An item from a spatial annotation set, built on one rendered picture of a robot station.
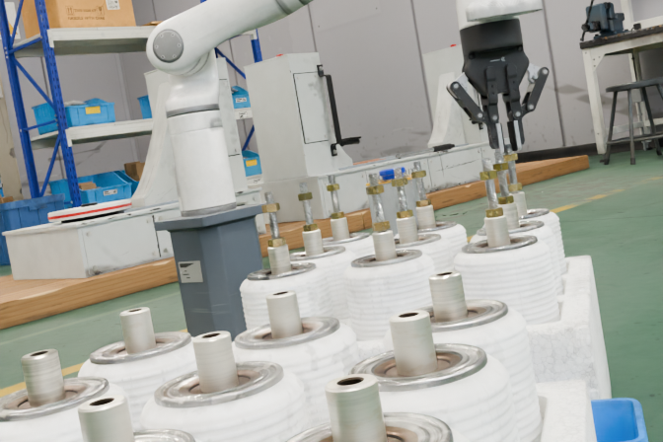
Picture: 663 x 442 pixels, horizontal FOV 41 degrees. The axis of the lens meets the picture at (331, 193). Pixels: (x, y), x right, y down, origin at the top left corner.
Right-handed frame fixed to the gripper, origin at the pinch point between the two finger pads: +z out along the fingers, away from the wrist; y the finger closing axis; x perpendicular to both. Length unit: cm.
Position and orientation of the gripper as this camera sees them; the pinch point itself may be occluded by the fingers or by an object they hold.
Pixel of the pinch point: (506, 136)
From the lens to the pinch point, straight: 112.6
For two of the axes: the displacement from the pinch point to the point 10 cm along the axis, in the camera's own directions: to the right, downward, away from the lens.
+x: 1.3, 0.3, -9.9
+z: 1.6, 9.9, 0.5
